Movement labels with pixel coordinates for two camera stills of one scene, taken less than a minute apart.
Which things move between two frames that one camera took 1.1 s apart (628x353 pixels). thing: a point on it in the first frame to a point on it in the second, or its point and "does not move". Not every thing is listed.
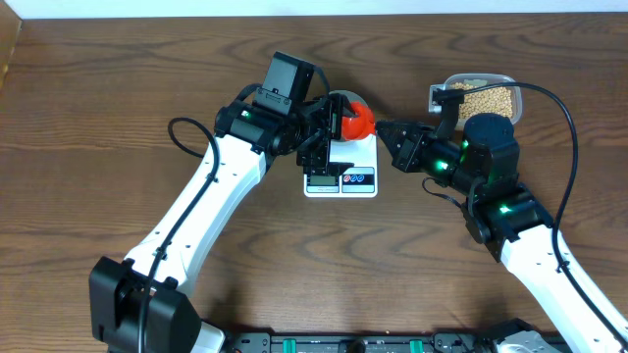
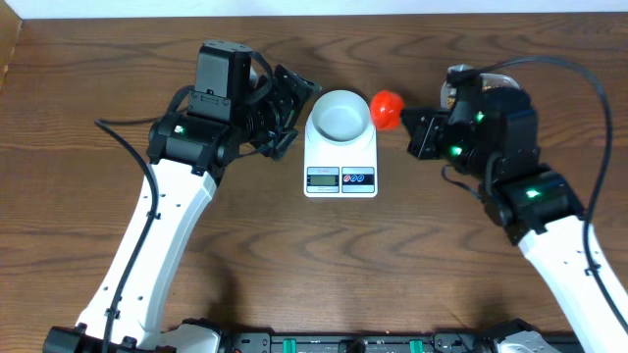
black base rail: [362, 342] does not move
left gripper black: [328, 109] to [285, 107]
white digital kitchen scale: [358, 181] does not move
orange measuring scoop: [358, 127] to [386, 109]
